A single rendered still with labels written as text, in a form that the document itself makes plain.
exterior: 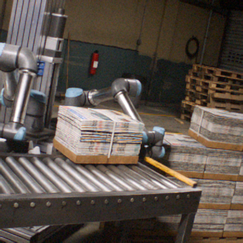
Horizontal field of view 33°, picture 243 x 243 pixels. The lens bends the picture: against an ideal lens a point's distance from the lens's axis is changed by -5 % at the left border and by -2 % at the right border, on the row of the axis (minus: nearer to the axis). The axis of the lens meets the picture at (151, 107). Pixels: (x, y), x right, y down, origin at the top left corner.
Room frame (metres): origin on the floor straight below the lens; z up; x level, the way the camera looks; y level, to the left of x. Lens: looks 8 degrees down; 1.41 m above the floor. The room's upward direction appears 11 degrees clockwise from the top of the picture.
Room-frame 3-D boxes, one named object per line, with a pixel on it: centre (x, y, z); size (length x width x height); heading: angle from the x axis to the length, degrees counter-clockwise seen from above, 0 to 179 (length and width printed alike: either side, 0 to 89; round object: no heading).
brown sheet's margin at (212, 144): (3.10, -0.51, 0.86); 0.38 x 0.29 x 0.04; 18
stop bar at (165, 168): (2.19, -0.16, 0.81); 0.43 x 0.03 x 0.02; 38
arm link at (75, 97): (2.93, 0.55, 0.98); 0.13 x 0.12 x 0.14; 140
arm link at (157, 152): (2.58, -0.07, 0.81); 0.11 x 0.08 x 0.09; 128
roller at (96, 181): (1.91, 0.23, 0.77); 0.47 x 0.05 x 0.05; 38
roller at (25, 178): (1.71, 0.48, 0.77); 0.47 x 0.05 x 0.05; 38
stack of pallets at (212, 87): (9.79, -1.39, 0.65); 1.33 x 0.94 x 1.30; 132
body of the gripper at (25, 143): (2.05, 0.64, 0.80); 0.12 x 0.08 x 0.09; 127
